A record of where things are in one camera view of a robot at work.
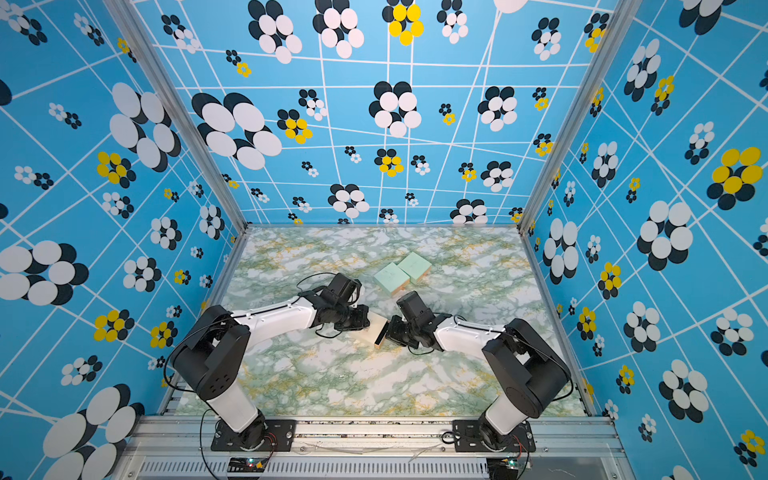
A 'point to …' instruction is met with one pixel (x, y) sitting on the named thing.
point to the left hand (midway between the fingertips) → (375, 321)
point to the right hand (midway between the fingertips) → (388, 333)
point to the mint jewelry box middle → (392, 279)
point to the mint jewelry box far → (415, 266)
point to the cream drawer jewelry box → (376, 331)
